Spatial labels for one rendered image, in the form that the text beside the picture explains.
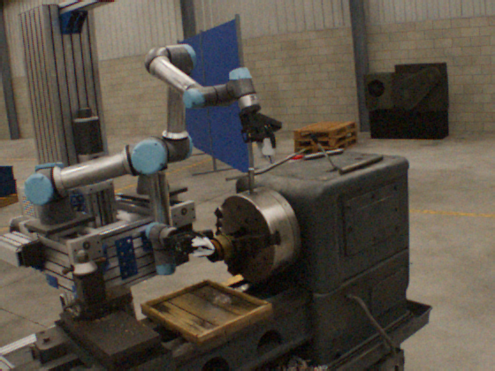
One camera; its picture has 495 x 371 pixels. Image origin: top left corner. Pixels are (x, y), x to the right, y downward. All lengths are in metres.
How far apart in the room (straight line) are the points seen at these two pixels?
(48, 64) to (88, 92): 0.23
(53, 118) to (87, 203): 0.39
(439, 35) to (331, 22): 2.60
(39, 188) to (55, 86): 0.53
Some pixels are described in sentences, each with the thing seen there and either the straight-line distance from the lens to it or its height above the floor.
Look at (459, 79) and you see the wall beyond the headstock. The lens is 11.72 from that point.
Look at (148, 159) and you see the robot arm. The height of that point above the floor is 1.39.
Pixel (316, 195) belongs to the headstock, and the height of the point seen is 1.22.
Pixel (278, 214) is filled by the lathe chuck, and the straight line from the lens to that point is 1.78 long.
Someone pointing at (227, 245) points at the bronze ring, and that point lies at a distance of 1.78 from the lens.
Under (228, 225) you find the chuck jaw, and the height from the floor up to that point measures 1.14.
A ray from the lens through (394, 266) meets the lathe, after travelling 2.24.
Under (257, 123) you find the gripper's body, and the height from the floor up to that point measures 1.46.
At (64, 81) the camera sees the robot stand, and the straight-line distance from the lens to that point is 2.32.
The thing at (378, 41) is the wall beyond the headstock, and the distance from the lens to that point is 12.19.
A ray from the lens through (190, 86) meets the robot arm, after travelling 1.99.
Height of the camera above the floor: 1.66
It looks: 13 degrees down
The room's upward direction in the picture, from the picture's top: 6 degrees counter-clockwise
